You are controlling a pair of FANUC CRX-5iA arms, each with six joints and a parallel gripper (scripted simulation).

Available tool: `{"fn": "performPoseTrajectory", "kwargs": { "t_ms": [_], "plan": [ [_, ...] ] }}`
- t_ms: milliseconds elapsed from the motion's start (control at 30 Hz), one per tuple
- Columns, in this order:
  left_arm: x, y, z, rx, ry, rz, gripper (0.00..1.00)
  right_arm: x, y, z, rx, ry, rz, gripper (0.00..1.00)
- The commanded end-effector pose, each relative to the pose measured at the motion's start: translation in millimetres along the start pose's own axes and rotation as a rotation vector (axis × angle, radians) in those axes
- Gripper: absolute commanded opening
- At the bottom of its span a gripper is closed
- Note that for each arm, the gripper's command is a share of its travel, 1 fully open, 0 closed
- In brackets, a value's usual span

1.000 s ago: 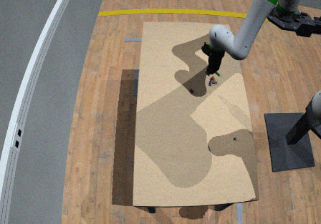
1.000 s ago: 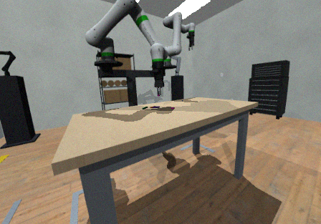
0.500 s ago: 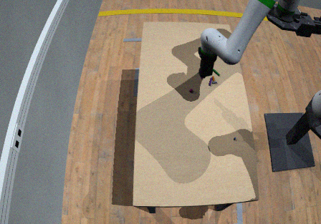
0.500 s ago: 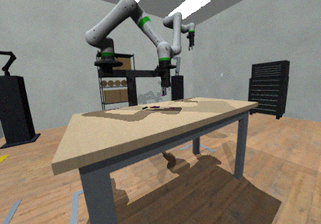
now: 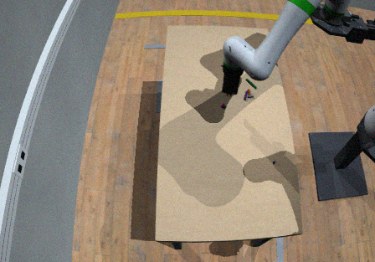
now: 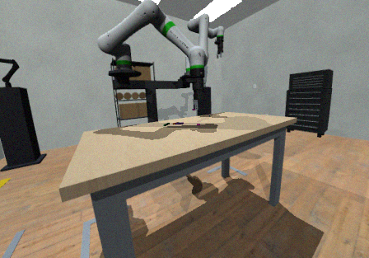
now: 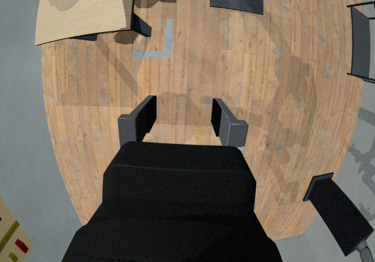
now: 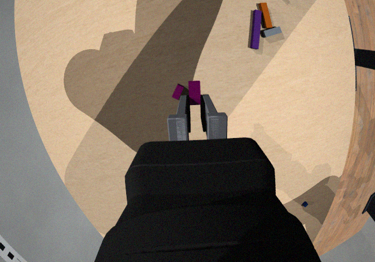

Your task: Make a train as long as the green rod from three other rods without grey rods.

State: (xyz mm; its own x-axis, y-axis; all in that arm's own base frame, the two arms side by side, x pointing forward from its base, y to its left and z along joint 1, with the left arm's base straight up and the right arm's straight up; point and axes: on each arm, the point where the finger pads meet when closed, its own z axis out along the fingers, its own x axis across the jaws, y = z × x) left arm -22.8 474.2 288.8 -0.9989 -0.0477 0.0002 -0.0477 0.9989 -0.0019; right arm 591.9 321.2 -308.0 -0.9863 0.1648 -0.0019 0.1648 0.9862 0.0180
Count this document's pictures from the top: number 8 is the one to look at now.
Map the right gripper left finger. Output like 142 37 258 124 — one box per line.
167 95 191 141

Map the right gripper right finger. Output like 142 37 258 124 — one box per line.
200 94 228 140

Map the magenta rod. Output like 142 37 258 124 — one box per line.
189 80 201 105
172 84 184 100

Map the purple rod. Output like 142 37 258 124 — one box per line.
250 10 262 49

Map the orange rod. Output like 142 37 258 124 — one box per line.
258 3 272 28

